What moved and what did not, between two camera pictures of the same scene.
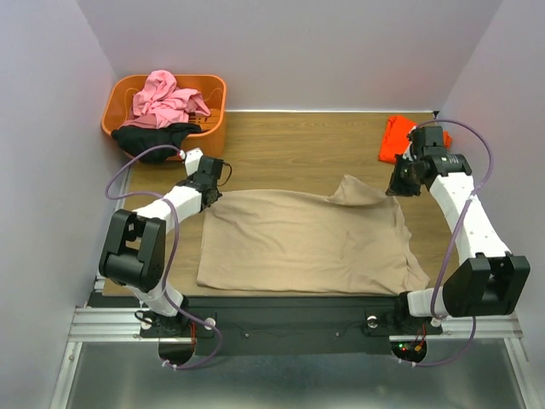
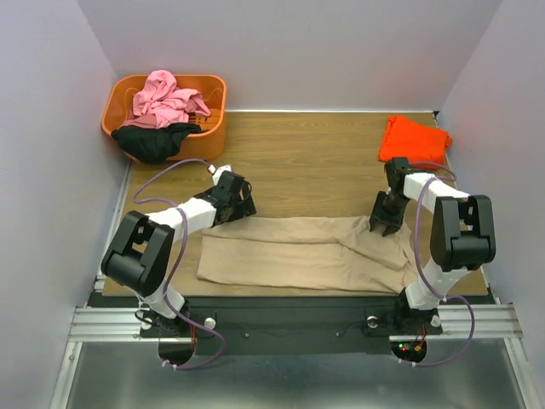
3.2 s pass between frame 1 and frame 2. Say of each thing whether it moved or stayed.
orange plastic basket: stayed
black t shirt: stayed
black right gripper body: moved
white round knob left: stayed
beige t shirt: moved
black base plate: stayed
